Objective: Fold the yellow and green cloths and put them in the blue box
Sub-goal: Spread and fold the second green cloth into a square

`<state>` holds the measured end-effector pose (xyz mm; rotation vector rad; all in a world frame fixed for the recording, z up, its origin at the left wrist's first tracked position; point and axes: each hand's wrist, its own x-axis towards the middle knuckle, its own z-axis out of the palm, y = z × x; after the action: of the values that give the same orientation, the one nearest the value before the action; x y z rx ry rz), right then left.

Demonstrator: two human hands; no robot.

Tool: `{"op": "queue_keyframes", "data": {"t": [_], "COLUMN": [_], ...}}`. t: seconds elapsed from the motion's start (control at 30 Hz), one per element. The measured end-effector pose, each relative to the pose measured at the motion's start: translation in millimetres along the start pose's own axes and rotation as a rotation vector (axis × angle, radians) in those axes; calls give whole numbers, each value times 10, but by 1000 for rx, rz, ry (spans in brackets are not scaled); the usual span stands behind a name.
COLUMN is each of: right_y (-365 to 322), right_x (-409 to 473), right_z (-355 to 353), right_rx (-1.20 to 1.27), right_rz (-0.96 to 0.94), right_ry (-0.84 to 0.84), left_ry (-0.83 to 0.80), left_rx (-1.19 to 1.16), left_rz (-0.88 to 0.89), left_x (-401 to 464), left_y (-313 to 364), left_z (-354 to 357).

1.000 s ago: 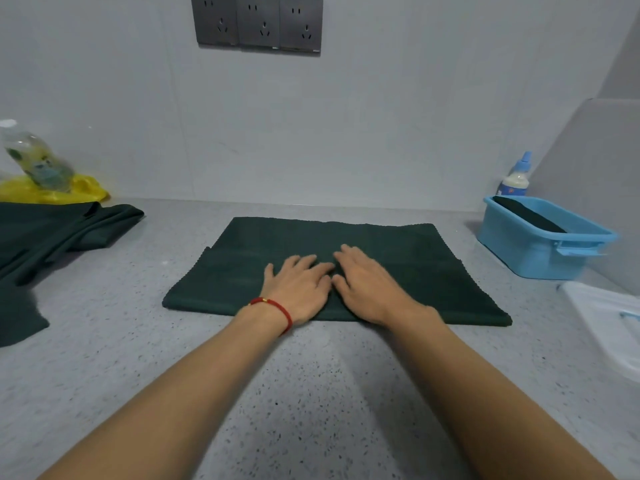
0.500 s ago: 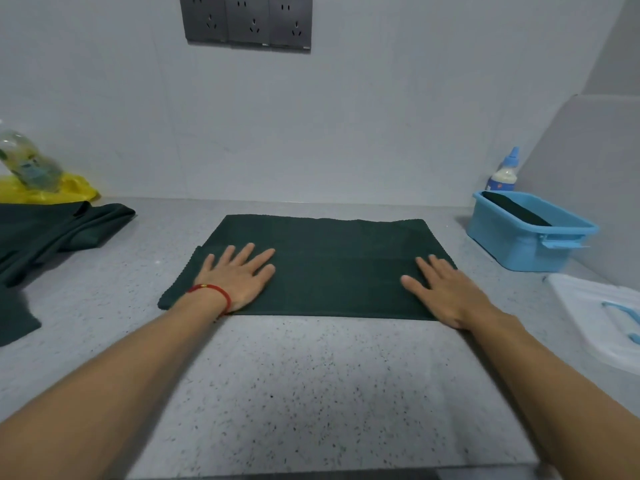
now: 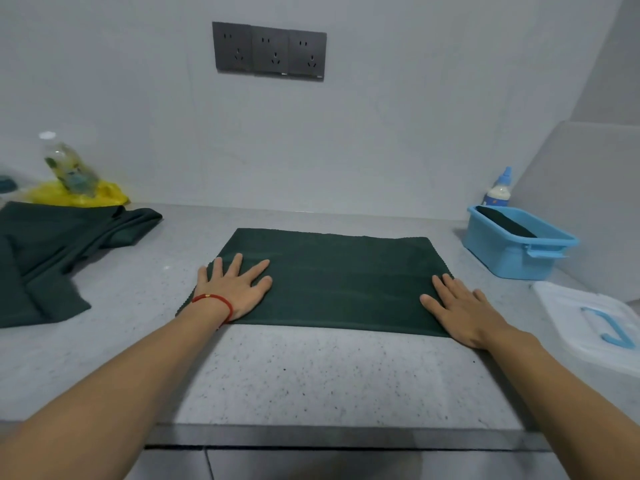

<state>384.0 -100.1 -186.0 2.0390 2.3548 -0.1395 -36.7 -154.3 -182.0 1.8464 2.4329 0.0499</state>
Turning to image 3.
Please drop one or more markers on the person's left middle finger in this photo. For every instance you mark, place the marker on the person's left middle finger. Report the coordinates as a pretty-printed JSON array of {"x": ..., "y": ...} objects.
[{"x": 235, "y": 267}]

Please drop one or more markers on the person's left forearm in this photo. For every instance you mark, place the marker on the person's left forearm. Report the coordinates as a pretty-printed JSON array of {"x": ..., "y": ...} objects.
[{"x": 110, "y": 394}]

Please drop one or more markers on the white glue bottle blue cap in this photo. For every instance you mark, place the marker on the white glue bottle blue cap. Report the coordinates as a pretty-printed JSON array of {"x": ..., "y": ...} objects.
[{"x": 498, "y": 192}]

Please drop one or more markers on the crumpled dark green cloth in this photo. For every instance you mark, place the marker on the crumpled dark green cloth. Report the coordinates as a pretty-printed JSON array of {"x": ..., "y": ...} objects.
[{"x": 55, "y": 254}]

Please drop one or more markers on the person's left hand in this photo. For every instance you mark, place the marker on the person's left hand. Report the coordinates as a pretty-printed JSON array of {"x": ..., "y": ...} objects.
[{"x": 232, "y": 294}]

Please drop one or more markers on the clear plastic bottle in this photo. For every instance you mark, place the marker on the clear plastic bottle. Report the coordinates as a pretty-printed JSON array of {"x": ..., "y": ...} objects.
[{"x": 70, "y": 167}]

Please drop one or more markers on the dark green rolled towel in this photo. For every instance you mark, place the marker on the dark green rolled towel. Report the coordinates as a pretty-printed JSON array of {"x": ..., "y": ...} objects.
[{"x": 505, "y": 222}]

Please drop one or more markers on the yellow plastic bag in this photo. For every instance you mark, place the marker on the yellow plastic bag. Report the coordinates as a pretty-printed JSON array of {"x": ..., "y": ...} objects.
[{"x": 107, "y": 193}]

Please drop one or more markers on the person's left thumb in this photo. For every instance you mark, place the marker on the person's left thumb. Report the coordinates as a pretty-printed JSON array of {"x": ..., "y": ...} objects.
[{"x": 262, "y": 286}]

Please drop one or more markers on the grey wall socket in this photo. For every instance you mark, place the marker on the grey wall socket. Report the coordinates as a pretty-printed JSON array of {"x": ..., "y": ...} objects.
[
  {"x": 306, "y": 54},
  {"x": 270, "y": 50},
  {"x": 232, "y": 47}
]

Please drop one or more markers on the person's right little finger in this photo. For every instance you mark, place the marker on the person's right little finger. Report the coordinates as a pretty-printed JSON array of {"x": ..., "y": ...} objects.
[{"x": 482, "y": 297}]

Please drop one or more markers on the person's right forearm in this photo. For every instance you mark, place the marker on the person's right forearm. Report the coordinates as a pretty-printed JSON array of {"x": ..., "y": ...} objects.
[{"x": 565, "y": 404}]

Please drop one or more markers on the person's right thumb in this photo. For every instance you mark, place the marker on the person's right thumb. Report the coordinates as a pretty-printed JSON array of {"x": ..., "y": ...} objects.
[{"x": 431, "y": 302}]

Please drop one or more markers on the blue plastic basket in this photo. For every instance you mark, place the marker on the blue plastic basket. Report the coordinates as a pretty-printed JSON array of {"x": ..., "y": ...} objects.
[{"x": 505, "y": 254}]

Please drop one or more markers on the person's left little finger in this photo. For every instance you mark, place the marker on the person's left little finger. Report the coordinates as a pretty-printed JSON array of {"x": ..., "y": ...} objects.
[{"x": 203, "y": 277}]

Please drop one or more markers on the dark green towel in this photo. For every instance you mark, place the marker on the dark green towel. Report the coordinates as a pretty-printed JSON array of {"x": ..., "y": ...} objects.
[
  {"x": 340, "y": 279},
  {"x": 505, "y": 222}
]

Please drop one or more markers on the person's right hand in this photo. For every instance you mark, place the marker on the person's right hand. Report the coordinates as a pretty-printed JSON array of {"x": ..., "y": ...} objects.
[{"x": 467, "y": 319}]

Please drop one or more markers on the person's right middle finger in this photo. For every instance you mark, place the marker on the person's right middle finger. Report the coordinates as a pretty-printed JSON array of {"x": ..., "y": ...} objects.
[{"x": 456, "y": 287}]

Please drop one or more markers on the dark teal object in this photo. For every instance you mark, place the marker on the dark teal object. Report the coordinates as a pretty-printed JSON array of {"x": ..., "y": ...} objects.
[{"x": 6, "y": 184}]

